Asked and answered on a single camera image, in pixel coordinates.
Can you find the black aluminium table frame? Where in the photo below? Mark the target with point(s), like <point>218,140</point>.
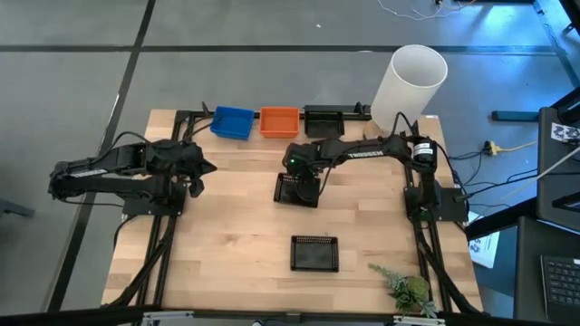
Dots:
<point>355,115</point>

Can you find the black keyboard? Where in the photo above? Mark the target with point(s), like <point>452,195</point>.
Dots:
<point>562,285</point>

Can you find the printed marker sheet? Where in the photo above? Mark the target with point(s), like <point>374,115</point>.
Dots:
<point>564,132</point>

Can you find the low black desk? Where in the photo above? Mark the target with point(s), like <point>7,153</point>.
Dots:
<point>528,271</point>

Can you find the tall black desk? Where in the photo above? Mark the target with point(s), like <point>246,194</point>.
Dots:
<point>546,190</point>

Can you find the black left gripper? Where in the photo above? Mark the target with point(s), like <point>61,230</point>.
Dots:
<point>190,163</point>

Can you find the short black desk foot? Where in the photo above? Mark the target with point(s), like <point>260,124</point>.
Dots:
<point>514,116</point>

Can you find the white printed paper sheet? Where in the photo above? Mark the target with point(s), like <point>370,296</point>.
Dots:
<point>487,249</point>

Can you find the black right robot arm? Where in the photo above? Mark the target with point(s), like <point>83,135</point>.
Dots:
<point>362,154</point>

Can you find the silver metal bracket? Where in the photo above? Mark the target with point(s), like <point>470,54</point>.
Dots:
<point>419,321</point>
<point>167,317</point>

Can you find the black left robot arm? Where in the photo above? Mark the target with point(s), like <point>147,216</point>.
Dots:
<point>113,185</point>

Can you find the small green artificial plant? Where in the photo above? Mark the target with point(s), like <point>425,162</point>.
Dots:
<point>410,292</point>

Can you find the black plastic basket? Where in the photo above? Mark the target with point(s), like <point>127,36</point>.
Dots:
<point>314,253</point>
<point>290,194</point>
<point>324,127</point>

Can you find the black metal beam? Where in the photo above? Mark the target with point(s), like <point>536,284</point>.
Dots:
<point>235,312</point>

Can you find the dark chair foot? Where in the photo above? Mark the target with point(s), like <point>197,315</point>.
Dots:
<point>13,207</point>

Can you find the blue plastic basket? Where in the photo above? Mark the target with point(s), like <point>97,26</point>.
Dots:
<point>233,122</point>

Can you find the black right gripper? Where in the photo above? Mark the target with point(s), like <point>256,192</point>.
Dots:
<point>301,156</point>

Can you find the long black desk leg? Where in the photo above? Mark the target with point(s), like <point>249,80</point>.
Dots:
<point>498,222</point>

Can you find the orange plastic basket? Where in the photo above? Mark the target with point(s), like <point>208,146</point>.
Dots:
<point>279,122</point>

